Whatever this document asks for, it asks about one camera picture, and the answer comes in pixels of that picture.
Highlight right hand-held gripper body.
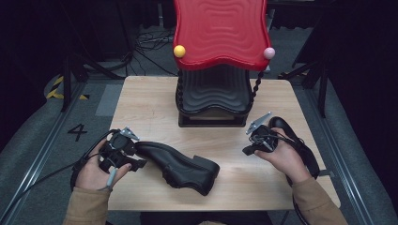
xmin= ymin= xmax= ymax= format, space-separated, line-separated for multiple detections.
xmin=245 ymin=112 xmax=279 ymax=154

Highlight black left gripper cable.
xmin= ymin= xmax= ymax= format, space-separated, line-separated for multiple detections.
xmin=0 ymin=128 xmax=121 ymax=219

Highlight grey strap cable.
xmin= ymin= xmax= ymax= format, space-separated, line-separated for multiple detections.
xmin=99 ymin=167 xmax=118 ymax=192

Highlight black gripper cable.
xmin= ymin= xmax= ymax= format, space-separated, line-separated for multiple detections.
xmin=270 ymin=132 xmax=311 ymax=225
xmin=0 ymin=128 xmax=121 ymax=219

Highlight person's right hand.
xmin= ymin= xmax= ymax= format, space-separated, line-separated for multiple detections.
xmin=253 ymin=127 xmax=313 ymax=185

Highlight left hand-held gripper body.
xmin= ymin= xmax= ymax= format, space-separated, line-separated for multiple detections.
xmin=98 ymin=126 xmax=141 ymax=174

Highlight black metal stand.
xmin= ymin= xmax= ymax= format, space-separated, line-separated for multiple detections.
xmin=278 ymin=59 xmax=330 ymax=119
xmin=60 ymin=51 xmax=126 ymax=113

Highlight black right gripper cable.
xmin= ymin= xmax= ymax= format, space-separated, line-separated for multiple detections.
xmin=270 ymin=132 xmax=311 ymax=225

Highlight black floor cables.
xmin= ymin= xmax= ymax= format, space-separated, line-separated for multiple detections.
xmin=126 ymin=26 xmax=179 ymax=77

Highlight red and black shoe rack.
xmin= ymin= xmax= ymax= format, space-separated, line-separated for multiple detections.
xmin=173 ymin=0 xmax=276 ymax=128

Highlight metal floor rail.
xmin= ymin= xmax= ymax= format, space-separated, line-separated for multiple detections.
xmin=303 ymin=87 xmax=375 ymax=225
xmin=0 ymin=82 xmax=87 ymax=225

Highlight person's left hand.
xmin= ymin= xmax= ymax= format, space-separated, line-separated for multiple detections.
xmin=74 ymin=139 xmax=132 ymax=192

